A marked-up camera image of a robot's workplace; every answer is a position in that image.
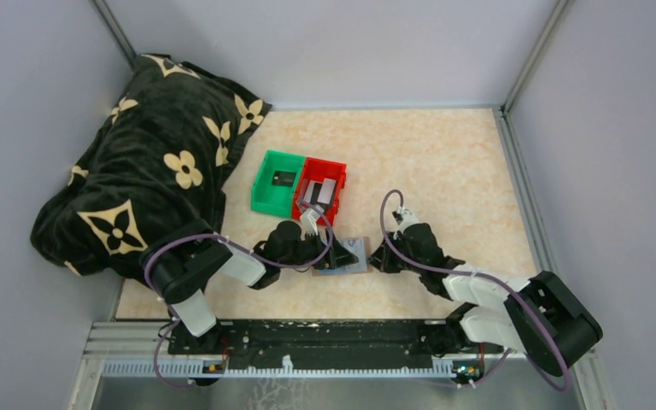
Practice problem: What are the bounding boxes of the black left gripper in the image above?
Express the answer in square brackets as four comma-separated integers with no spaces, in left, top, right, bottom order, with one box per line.
[279,227,359,270]

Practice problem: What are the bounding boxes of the red plastic bin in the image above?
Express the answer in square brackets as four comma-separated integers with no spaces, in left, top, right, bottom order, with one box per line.
[291,157,347,225]

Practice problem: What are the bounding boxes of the black card in green bin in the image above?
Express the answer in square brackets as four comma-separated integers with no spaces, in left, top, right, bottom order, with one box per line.
[272,171,296,187]

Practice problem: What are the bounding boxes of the silver credit card black stripe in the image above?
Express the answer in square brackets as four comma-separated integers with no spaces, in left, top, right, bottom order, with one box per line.
[302,179,337,207]

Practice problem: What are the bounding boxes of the black card in red bin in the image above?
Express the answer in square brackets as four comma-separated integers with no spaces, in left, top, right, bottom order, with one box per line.
[303,184,335,210]

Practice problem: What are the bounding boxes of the aluminium frame rail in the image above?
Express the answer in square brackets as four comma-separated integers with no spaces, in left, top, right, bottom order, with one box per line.
[495,108,603,377]

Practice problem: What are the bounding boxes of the brown leather card holder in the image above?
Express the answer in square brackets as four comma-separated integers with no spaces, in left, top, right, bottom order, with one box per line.
[312,237,370,277]

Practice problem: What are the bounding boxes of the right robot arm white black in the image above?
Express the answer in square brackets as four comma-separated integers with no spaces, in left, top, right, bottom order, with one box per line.
[369,223,604,377]

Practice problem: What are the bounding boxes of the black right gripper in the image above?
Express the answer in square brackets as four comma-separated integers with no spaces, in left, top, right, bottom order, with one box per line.
[366,231,425,274]

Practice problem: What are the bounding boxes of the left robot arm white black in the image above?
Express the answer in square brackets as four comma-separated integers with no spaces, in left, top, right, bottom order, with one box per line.
[138,219,360,354]

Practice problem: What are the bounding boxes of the green plastic bin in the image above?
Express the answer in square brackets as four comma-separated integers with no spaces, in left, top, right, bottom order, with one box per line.
[250,150,307,219]

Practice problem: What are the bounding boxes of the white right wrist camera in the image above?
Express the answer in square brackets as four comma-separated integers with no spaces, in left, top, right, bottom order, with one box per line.
[392,208,420,230]

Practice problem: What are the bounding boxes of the black floral blanket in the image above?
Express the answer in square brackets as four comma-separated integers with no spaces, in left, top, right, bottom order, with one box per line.
[30,54,272,282]

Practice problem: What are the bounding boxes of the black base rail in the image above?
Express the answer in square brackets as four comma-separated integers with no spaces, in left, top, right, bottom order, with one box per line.
[167,319,503,357]

